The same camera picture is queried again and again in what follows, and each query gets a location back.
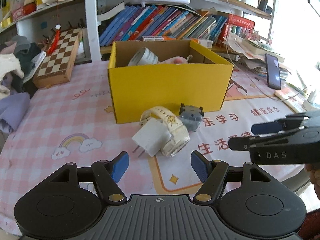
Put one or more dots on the black standing smartphone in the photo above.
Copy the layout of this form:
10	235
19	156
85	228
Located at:
273	72

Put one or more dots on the white green-printed tape roll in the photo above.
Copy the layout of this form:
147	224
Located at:
147	57

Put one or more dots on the pink checked tablecloth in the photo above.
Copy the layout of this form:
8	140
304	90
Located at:
75	120

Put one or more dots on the stack of papers and books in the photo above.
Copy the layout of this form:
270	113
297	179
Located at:
250	55

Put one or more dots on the white bar lamp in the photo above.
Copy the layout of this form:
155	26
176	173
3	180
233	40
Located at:
160	0

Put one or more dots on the person's dark red clothing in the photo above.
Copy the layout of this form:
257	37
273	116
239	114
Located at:
312	227

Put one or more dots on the red tassel ornament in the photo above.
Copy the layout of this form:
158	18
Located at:
55	38

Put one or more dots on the black box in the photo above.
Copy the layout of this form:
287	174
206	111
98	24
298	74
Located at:
265	7

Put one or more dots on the row of colourful books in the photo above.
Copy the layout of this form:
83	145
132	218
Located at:
155	22

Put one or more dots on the pink plush paw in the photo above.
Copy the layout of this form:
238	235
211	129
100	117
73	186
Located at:
176	60

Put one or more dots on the pile of dark clothes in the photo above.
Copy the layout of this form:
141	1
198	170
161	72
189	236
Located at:
25	52

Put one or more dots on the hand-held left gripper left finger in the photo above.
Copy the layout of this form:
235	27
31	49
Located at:
120	166

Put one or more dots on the orange and white carton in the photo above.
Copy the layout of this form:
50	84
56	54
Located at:
203	42

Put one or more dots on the person's right hand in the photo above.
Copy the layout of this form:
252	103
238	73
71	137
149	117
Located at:
316	177

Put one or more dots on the white shelf unit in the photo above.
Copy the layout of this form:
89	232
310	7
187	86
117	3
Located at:
91	17

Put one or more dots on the lavender garment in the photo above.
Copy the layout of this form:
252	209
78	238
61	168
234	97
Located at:
12	110

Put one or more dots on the red and white figurine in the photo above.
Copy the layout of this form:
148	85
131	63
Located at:
29	6

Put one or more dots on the wooden chessboard box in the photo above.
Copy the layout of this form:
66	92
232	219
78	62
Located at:
56	60

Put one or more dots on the white plug-in device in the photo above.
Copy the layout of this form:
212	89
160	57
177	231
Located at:
310	102

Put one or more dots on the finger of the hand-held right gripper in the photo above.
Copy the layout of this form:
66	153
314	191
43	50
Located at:
265	127
240	145

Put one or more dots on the small grey toy robot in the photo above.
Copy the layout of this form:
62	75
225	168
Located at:
191	118

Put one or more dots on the white wristwatch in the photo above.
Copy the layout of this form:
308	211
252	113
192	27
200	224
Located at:
175	127

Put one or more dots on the white power adapter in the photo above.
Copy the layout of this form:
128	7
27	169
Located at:
152	137

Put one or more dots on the yellow cardboard box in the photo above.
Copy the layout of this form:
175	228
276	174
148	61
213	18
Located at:
170	90

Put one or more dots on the small flat white box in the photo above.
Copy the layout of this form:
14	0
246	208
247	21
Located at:
153	38

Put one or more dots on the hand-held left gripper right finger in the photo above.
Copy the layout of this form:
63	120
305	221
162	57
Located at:
198	166

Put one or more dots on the red book set box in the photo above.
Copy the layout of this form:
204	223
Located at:
241	22

